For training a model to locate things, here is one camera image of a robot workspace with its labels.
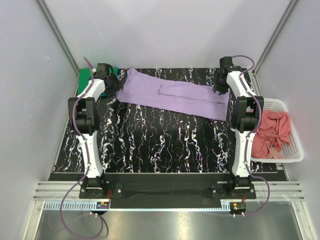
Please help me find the purple t shirt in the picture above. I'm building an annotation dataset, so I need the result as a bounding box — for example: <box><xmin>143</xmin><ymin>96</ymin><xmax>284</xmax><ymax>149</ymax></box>
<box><xmin>116</xmin><ymin>68</ymin><xmax>229</xmax><ymax>121</ymax></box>

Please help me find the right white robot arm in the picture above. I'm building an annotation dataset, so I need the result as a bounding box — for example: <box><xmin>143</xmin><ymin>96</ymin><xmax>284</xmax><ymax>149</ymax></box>
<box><xmin>213</xmin><ymin>68</ymin><xmax>264</xmax><ymax>190</ymax></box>

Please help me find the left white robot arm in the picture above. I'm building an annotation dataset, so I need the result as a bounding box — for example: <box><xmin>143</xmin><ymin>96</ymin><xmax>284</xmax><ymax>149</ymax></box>
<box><xmin>68</xmin><ymin>73</ymin><xmax>122</xmax><ymax>189</ymax></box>

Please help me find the folded green t shirt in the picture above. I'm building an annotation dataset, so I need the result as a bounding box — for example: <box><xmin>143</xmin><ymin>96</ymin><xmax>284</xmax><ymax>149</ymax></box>
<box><xmin>77</xmin><ymin>67</ymin><xmax>119</xmax><ymax>98</ymax></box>

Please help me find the red t shirt in basket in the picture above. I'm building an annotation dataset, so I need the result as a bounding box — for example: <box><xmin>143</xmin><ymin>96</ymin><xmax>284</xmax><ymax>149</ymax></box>
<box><xmin>251</xmin><ymin>109</ymin><xmax>292</xmax><ymax>159</ymax></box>

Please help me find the white plastic laundry basket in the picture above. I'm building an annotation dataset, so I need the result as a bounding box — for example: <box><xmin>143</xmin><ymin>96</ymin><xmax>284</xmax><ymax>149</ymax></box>
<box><xmin>251</xmin><ymin>98</ymin><xmax>304</xmax><ymax>163</ymax></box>

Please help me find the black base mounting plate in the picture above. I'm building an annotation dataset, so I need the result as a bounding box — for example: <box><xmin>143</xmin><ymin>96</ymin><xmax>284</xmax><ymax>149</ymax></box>
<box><xmin>79</xmin><ymin>173</ymin><xmax>256</xmax><ymax>211</ymax></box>

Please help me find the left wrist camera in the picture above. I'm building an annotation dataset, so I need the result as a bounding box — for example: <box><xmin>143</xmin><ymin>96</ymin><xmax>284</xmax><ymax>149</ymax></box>
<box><xmin>94</xmin><ymin>63</ymin><xmax>114</xmax><ymax>80</ymax></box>

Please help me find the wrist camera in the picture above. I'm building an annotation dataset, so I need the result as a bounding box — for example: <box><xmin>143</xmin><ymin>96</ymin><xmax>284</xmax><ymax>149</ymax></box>
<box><xmin>219</xmin><ymin>56</ymin><xmax>242</xmax><ymax>73</ymax></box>
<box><xmin>94</xmin><ymin>63</ymin><xmax>114</xmax><ymax>80</ymax></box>

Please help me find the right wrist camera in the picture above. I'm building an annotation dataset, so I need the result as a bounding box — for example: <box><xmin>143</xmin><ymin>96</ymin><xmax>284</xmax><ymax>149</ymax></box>
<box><xmin>219</xmin><ymin>56</ymin><xmax>242</xmax><ymax>73</ymax></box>

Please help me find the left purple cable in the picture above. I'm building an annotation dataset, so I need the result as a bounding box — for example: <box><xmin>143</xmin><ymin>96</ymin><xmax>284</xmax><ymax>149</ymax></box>
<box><xmin>58</xmin><ymin>56</ymin><xmax>110</xmax><ymax>238</ymax></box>

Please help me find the aluminium frame rail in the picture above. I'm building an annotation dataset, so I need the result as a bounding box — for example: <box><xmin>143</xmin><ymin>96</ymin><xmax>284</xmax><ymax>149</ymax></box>
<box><xmin>32</xmin><ymin>181</ymin><xmax>305</xmax><ymax>202</ymax></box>

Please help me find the white slotted cable duct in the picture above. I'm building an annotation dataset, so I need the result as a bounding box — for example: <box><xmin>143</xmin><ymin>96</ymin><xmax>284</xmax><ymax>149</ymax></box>
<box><xmin>44</xmin><ymin>199</ymin><xmax>231</xmax><ymax>212</ymax></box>

